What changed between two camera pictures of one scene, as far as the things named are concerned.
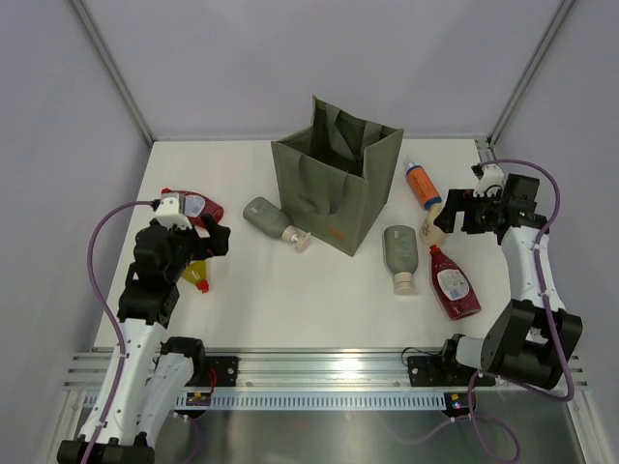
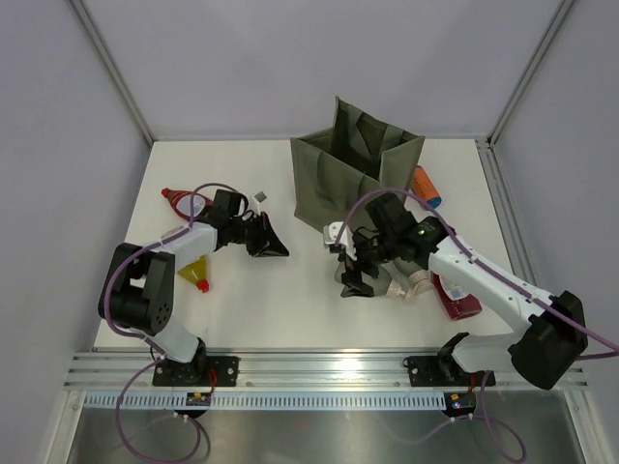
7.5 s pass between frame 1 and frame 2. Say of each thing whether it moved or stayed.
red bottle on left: stayed
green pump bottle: moved
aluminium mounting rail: stayed
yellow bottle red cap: stayed
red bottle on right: stayed
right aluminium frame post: stayed
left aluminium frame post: stayed
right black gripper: moved
